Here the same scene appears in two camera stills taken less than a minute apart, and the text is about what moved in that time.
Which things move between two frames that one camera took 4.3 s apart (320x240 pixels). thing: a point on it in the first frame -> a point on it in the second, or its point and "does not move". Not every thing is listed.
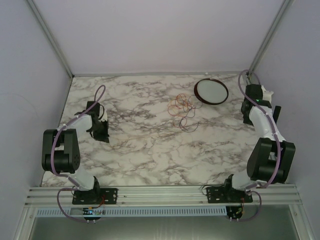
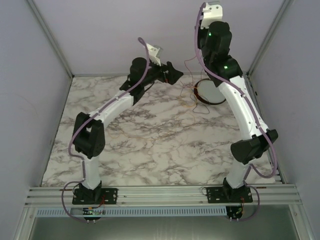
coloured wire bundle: x=183 y=107 -> x=188 y=94
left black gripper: x=103 y=137 -> x=173 y=75
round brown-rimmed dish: x=211 y=91 does not move
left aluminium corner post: x=50 y=36 does not move
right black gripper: x=276 y=113 -> x=200 y=31
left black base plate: x=99 y=196 does not move
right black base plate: x=223 y=195 does not move
